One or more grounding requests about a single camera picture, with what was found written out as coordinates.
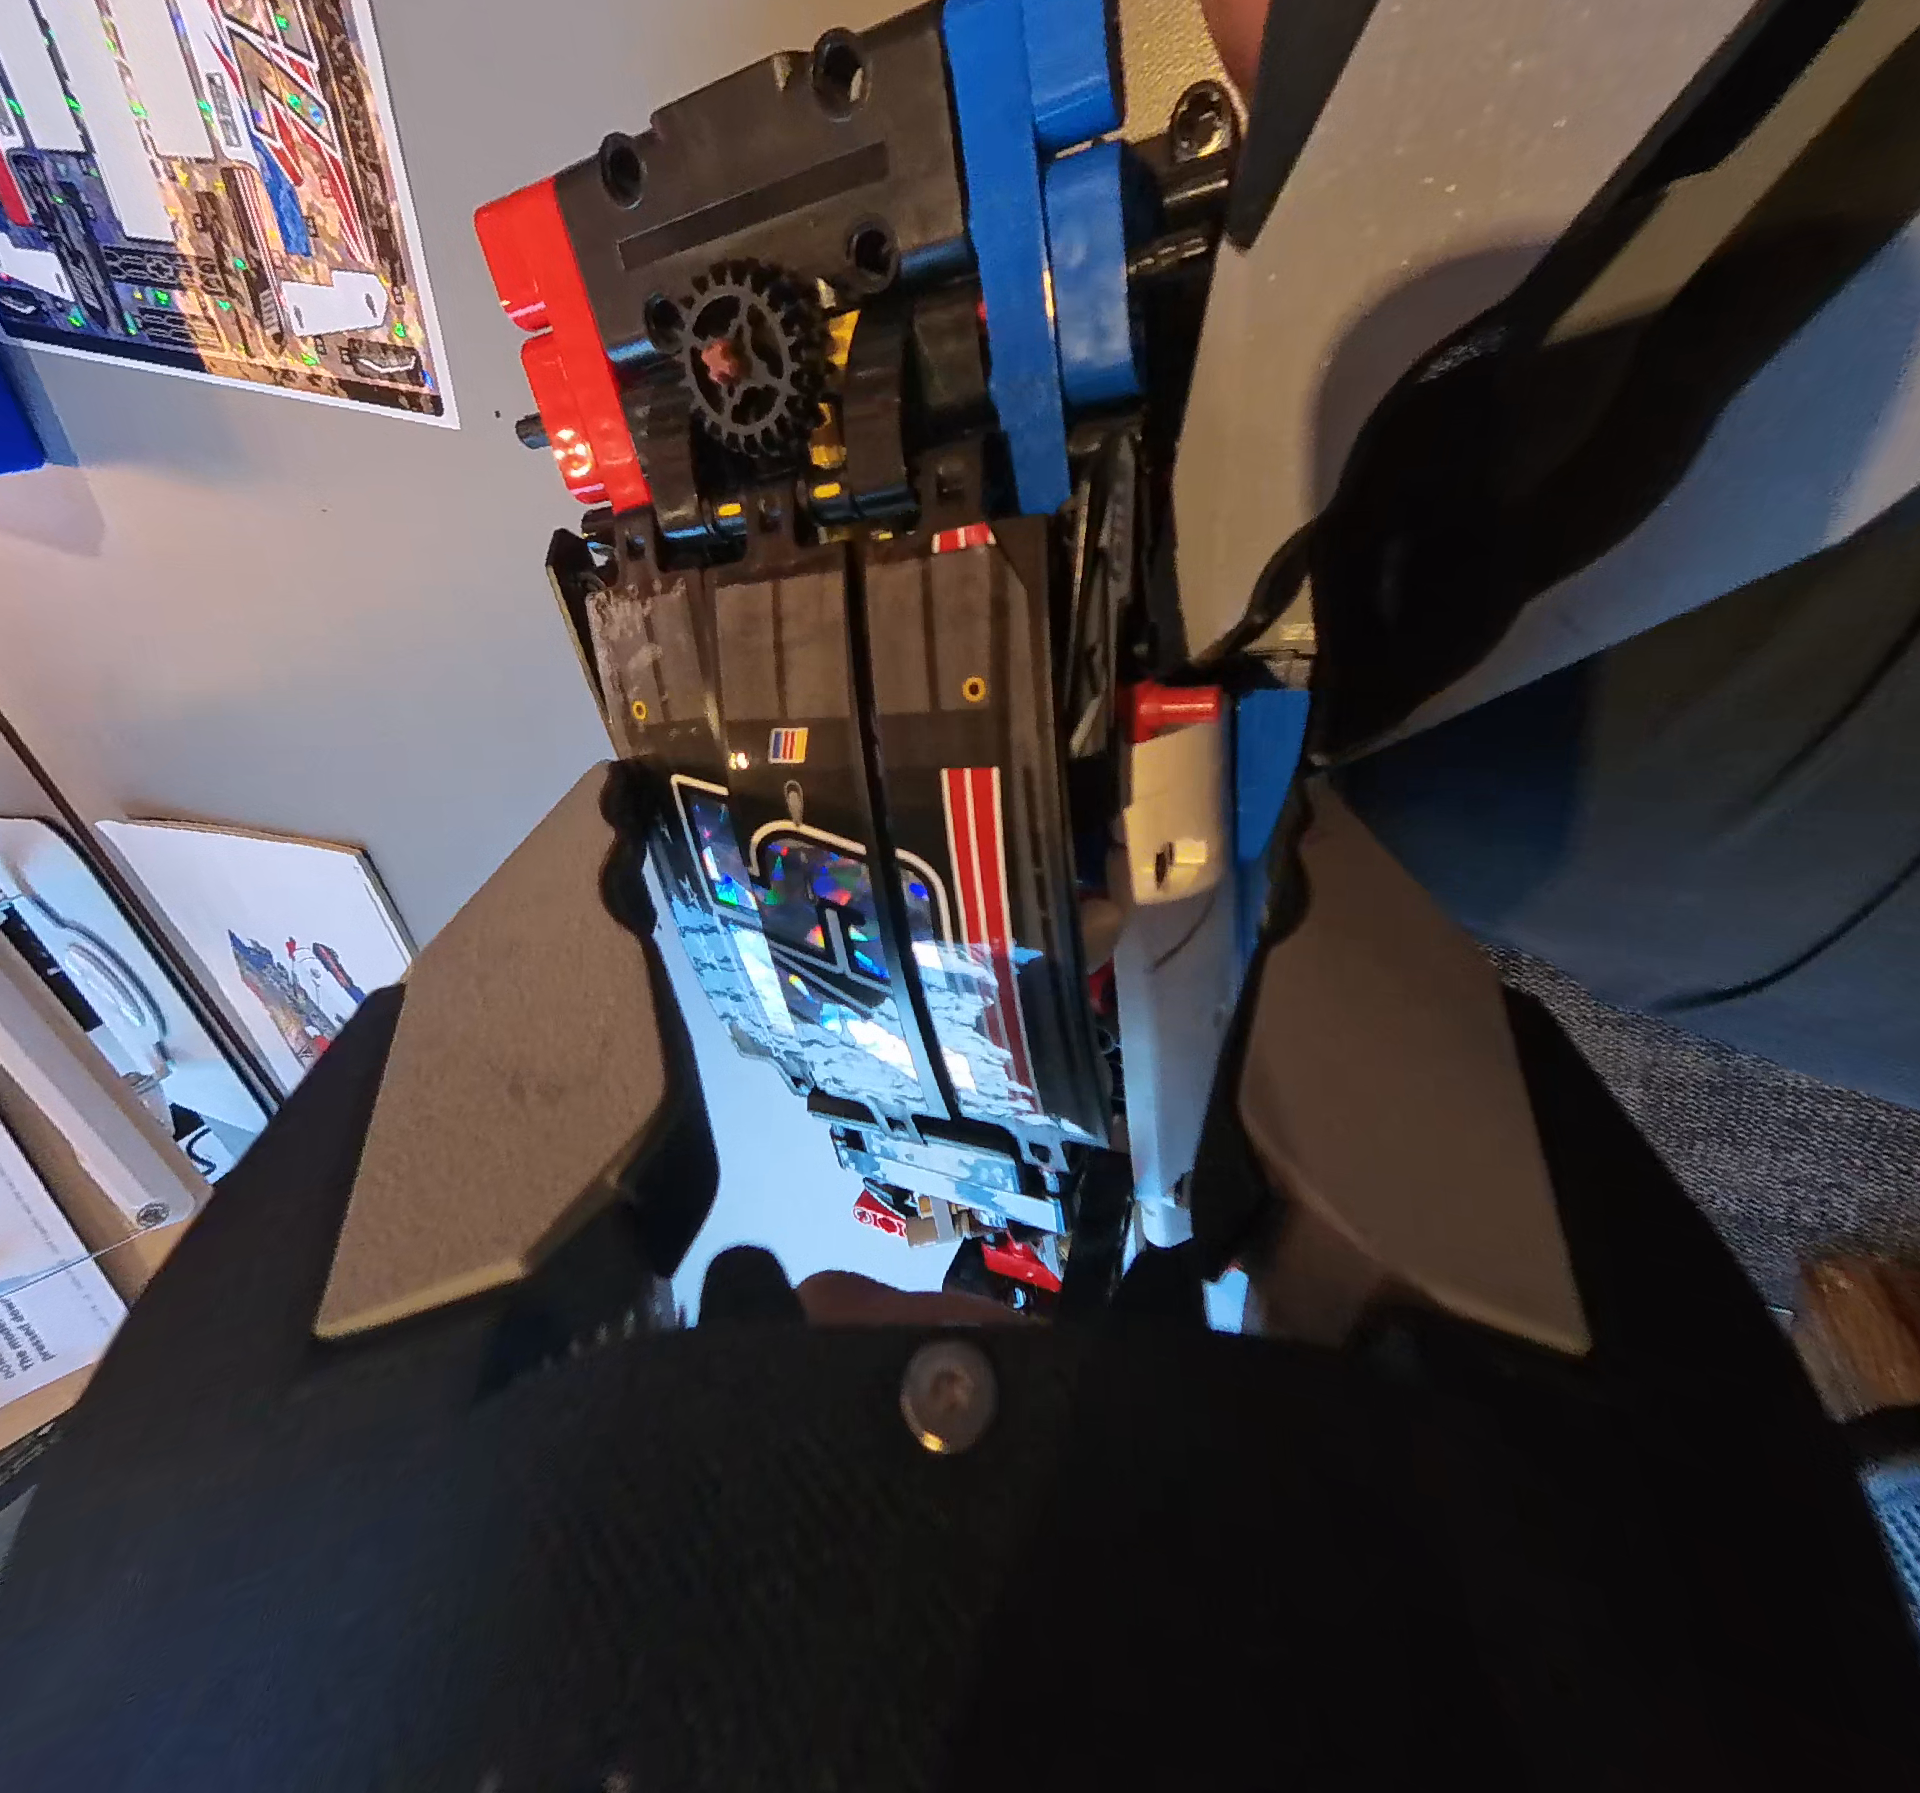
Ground toy brick car model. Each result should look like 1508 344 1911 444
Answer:
468 0 1322 1300

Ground person's grey pants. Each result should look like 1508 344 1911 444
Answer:
1319 595 1920 1104

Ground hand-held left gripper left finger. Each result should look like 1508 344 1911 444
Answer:
311 765 722 1342

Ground shiny sticker sheet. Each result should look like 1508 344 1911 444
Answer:
0 0 459 436

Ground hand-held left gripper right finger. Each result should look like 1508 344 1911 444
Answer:
1190 778 1595 1357

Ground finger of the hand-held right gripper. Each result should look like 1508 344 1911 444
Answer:
1169 0 1829 664
1496 170 1920 661

